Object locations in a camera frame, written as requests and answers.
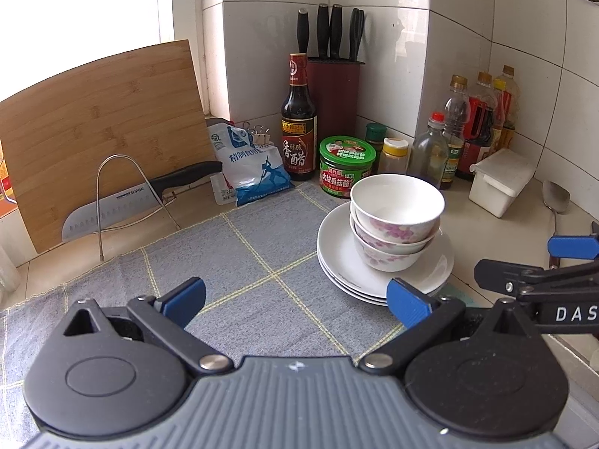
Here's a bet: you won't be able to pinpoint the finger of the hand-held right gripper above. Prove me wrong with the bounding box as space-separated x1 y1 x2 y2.
547 234 599 260
474 259 599 302

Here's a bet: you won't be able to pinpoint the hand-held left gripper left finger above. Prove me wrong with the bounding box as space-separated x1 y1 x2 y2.
61 277 235 377

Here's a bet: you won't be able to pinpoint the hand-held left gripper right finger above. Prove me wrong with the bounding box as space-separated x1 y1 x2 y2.
358 277 532 377

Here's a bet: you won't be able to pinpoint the white pink floral bowl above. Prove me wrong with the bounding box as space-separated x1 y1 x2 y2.
350 217 442 257
354 238 436 273
350 174 446 245

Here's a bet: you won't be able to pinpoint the grey teal checked dish towel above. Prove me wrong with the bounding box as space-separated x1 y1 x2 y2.
0 181 413 385

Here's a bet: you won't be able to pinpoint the metal spoon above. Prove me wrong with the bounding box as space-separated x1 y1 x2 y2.
542 180 571 268

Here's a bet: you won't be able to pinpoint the white seasoning box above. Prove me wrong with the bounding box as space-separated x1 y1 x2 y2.
468 149 535 219

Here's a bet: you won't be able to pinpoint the clear bottle with red cap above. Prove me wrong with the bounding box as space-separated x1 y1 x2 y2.
408 112 449 191

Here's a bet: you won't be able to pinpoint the red label soy sauce bottle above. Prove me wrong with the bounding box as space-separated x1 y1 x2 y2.
456 71 498 181

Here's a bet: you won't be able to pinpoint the blue white salt bag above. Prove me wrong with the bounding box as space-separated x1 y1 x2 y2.
206 119 296 207

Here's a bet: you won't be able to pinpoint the yellow lid spice jar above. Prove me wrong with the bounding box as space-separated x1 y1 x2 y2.
377 137 411 175

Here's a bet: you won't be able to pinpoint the green lid sauce jar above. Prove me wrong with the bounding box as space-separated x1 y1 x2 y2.
319 135 378 198

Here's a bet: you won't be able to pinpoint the red sauce bottle yellow cap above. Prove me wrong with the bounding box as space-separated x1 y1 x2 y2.
491 78 509 151

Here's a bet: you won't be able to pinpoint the small green lid jar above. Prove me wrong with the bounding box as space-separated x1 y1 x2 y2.
365 122 390 161

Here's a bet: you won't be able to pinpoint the tall plastic wrap roll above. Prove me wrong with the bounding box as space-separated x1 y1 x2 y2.
0 238 22 293

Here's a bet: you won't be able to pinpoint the dark vinegar bottle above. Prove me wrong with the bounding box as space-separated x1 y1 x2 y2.
280 53 318 182

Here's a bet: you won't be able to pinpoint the bamboo cutting board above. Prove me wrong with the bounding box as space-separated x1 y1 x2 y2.
0 40 209 254

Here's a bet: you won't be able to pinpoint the orange cooking wine bottle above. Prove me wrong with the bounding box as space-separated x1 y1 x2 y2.
0 143 20 220

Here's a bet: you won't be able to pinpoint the dark red knife block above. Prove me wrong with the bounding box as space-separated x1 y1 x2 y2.
306 56 366 151

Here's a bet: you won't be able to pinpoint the black kitchen scissors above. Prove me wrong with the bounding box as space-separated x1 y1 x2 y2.
349 8 366 62

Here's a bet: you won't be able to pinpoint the window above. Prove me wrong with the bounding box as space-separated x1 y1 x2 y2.
0 0 207 100

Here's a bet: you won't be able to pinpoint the black handled kitchen knife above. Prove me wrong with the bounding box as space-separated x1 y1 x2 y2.
62 161 224 243

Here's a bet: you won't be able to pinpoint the metal wire rack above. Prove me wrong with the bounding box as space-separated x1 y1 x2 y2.
95 155 182 261

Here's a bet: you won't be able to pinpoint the black knife handle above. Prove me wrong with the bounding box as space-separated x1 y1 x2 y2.
297 8 310 55
317 4 331 60
330 4 344 61

